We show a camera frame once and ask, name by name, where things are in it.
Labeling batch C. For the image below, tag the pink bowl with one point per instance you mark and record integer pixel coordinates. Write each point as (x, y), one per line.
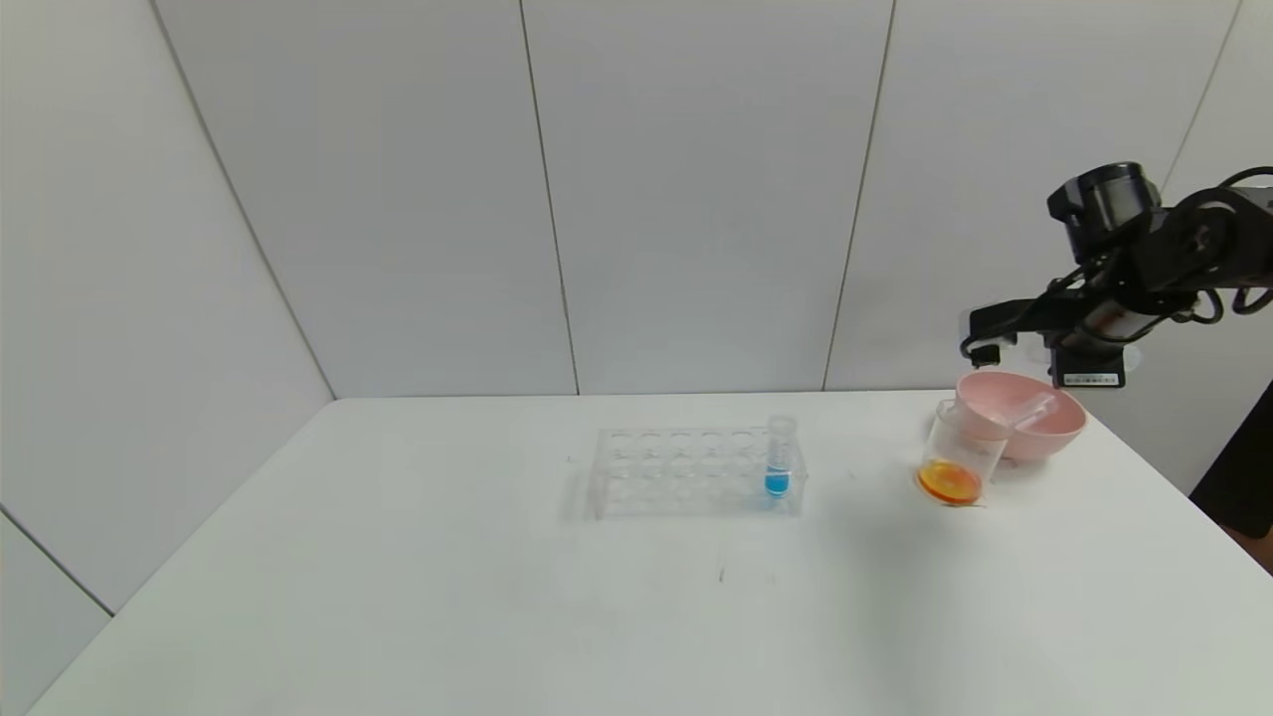
(1054, 430)

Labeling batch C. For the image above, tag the blue pigment test tube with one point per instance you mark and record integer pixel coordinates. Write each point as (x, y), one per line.
(777, 483)

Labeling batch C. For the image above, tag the red pigment test tube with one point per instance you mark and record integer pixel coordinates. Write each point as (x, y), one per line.
(1036, 408)

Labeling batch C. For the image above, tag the clear plastic test tube rack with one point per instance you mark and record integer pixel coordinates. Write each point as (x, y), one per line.
(656, 487)

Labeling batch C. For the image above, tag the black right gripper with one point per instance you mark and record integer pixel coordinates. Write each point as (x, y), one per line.
(1090, 372)

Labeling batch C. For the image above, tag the clear glass beaker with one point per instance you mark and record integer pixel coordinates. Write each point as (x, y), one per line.
(953, 467)

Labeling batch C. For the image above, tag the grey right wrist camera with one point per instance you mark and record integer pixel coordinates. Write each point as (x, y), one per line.
(987, 331)

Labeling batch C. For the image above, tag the dark background object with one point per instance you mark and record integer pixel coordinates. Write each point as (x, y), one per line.
(1243, 467)

